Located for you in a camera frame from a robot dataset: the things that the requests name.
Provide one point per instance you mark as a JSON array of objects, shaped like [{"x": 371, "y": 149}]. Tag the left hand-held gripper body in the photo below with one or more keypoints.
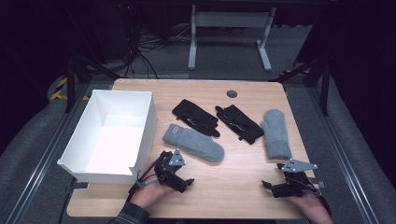
[{"x": 169, "y": 174}]

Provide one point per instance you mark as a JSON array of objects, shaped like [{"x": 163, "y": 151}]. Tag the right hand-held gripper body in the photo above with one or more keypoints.
[{"x": 295, "y": 183}]

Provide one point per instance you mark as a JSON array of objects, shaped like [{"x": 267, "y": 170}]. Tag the grey mitten with label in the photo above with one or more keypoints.
[{"x": 196, "y": 143}]

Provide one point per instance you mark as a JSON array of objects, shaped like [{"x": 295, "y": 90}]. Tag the white box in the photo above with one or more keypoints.
[{"x": 115, "y": 146}]

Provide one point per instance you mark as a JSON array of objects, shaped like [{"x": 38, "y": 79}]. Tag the black glove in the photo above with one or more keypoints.
[
  {"x": 239, "y": 123},
  {"x": 194, "y": 116}
]

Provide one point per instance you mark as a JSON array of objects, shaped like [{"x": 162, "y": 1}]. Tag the person's left hand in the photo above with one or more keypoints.
[{"x": 151, "y": 194}]

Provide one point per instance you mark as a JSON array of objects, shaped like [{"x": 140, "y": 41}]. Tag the person's right hand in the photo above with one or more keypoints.
[{"x": 311, "y": 208}]

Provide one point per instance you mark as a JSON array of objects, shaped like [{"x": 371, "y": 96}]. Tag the grey round table grommet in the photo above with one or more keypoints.
[{"x": 231, "y": 93}]

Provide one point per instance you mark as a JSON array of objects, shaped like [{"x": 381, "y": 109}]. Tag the black tripod stand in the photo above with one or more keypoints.
[
  {"x": 314, "y": 71},
  {"x": 81, "y": 71}
]

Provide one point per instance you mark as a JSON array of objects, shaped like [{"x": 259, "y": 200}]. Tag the yellow black hazard tape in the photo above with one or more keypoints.
[{"x": 60, "y": 90}]

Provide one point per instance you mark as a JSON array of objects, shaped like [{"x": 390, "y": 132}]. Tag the aluminium floor rail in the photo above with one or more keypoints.
[
  {"x": 345, "y": 161},
  {"x": 43, "y": 161}
]

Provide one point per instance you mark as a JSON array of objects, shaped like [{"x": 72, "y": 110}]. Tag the white metal desk frame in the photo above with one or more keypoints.
[{"x": 229, "y": 20}]

